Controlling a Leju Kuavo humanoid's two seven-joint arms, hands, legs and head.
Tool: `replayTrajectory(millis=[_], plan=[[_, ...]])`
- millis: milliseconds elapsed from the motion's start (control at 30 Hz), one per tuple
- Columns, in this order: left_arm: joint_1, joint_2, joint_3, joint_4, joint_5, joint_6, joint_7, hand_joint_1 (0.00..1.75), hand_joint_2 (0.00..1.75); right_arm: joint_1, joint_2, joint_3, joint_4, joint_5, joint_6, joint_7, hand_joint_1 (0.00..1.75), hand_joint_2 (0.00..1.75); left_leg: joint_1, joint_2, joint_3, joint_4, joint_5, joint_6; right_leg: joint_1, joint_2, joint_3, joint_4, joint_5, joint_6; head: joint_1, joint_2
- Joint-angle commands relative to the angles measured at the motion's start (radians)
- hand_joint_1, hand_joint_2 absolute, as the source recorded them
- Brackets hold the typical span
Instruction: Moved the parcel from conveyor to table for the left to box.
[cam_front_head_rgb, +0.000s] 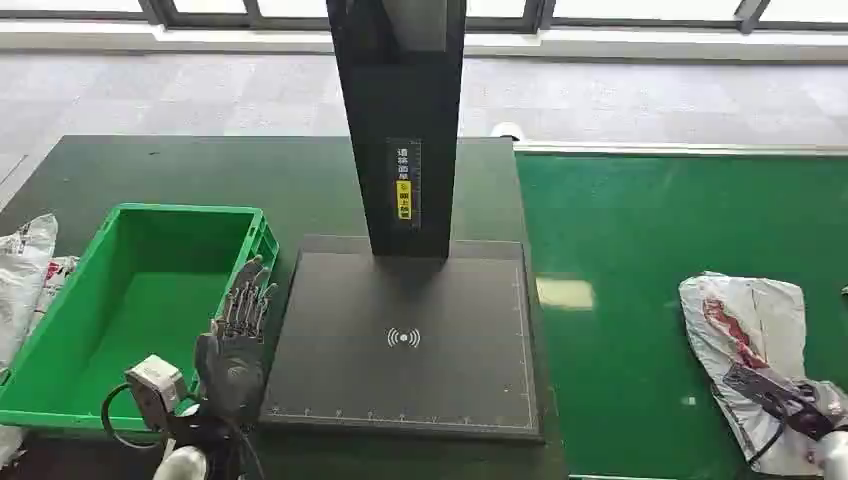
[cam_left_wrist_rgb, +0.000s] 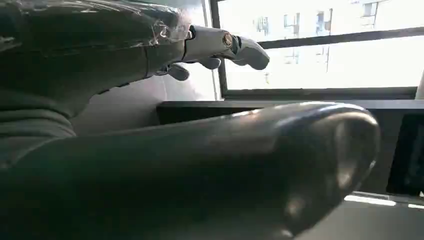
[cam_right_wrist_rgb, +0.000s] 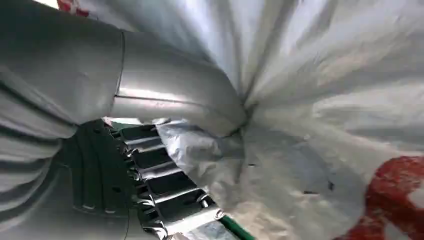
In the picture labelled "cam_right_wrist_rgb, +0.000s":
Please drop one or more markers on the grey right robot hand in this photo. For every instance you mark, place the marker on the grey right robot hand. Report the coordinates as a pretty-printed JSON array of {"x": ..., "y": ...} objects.
[{"x": 165, "y": 82}]

